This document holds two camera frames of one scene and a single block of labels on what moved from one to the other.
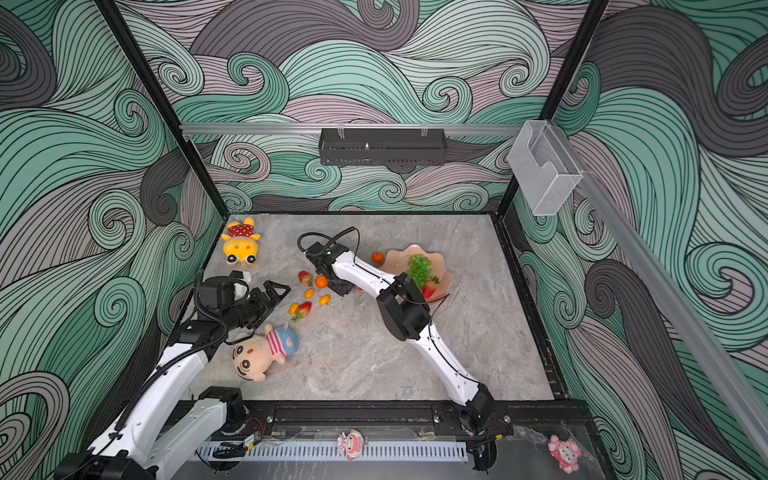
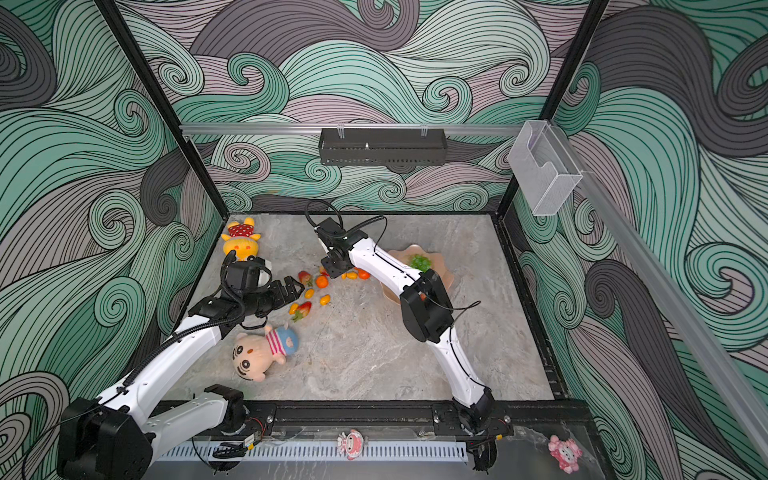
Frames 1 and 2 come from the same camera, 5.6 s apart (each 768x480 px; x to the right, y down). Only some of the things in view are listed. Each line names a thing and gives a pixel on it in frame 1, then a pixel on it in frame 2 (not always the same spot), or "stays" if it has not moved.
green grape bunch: [420, 269] stays
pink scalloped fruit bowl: [397, 261] stays
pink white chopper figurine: [351, 444] stays
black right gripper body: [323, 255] to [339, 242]
